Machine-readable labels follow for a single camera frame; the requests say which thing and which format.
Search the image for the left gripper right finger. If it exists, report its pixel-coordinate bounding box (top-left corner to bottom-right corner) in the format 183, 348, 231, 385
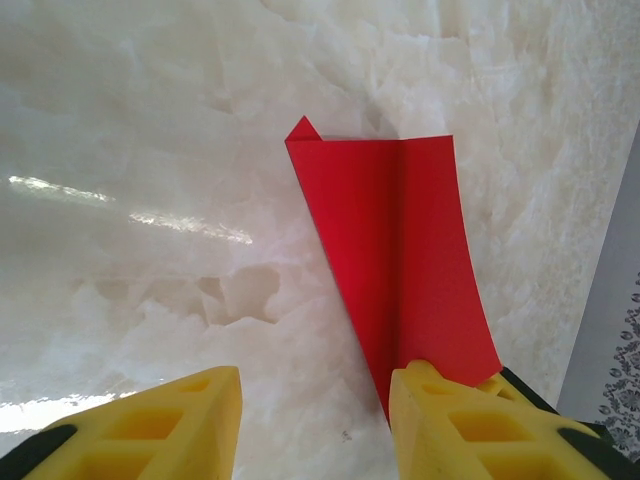
388, 358, 619, 480

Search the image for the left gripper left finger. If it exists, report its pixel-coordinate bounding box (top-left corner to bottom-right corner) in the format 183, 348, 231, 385
0, 365, 244, 480

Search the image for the red paper sheet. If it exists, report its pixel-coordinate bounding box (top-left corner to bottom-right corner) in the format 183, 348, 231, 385
284, 115, 505, 431

